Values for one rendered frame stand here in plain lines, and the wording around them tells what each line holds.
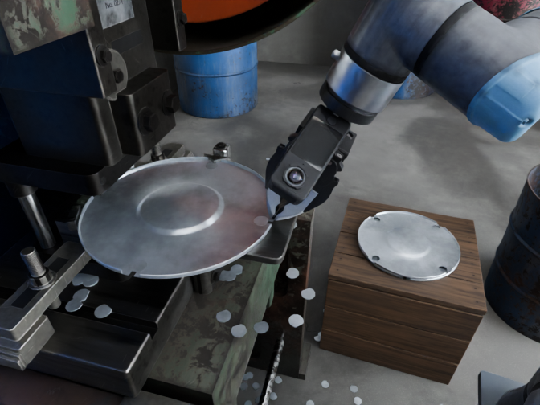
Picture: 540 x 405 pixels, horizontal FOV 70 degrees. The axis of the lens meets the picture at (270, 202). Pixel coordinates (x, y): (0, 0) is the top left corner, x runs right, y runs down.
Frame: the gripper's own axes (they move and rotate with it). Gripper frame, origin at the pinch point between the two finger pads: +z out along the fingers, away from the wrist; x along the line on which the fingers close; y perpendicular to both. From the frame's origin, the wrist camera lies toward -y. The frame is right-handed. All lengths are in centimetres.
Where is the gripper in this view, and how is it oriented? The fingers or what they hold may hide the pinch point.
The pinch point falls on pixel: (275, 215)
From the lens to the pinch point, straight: 55.8
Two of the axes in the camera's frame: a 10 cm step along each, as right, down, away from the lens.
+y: 3.5, -5.6, 7.5
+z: -3.9, 6.4, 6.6
